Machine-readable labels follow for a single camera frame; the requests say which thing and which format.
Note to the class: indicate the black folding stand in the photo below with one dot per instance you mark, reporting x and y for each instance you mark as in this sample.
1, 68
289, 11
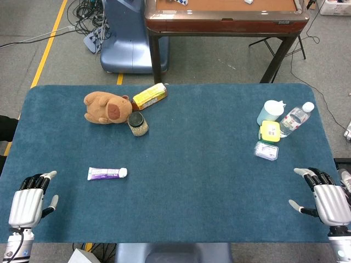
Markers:
301, 49

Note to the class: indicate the grey power strip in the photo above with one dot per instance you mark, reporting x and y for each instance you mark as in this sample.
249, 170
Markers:
93, 41

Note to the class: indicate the white cardboard box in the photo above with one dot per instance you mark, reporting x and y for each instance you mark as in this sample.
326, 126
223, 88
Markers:
336, 6

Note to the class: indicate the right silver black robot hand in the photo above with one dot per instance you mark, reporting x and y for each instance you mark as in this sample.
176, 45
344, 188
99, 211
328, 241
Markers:
331, 202

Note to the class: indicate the light blue cup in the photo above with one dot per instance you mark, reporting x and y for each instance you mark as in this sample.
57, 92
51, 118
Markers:
270, 112

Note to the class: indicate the yellow snack package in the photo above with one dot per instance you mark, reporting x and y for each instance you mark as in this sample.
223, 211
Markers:
149, 97

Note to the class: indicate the brown mahjong table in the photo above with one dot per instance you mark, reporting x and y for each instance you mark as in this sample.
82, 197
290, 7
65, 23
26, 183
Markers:
225, 26

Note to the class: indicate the small white box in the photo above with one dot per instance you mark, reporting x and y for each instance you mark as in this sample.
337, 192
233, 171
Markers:
81, 256

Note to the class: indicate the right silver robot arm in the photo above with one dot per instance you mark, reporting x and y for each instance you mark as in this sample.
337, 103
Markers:
341, 246

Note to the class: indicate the black lidded seed jar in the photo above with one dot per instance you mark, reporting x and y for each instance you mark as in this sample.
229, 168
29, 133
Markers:
137, 123

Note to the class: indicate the blue white snake cube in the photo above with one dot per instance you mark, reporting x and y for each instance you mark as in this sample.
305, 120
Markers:
183, 2

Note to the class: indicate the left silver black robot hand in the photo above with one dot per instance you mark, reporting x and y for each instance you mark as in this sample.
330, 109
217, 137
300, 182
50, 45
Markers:
26, 204

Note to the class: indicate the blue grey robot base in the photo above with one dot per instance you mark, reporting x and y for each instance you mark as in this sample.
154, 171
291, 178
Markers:
126, 41

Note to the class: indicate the yellow lidded green box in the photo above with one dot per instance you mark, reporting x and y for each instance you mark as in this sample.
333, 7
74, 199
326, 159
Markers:
270, 131

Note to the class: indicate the grey sneaker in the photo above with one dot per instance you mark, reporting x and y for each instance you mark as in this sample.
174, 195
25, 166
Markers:
345, 179

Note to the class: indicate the blue felt table cloth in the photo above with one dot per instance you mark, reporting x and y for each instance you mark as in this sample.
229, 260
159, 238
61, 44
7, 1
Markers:
192, 178

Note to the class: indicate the pink tissue pack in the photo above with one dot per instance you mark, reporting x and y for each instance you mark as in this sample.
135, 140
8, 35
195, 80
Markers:
266, 151

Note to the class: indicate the purple white toothpaste tube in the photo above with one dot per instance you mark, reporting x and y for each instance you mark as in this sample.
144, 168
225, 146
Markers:
102, 174

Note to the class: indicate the blue grey robot torso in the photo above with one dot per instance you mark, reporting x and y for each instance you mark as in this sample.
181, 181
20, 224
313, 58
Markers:
175, 253

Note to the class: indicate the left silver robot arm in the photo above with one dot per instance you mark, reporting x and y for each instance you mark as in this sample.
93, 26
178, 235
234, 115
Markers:
15, 246

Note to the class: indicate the brown capybara plush toy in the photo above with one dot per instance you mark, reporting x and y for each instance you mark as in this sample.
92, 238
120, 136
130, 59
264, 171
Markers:
105, 108

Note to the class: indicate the clear water bottle white cap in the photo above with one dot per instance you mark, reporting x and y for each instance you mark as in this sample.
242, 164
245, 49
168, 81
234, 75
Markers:
294, 119

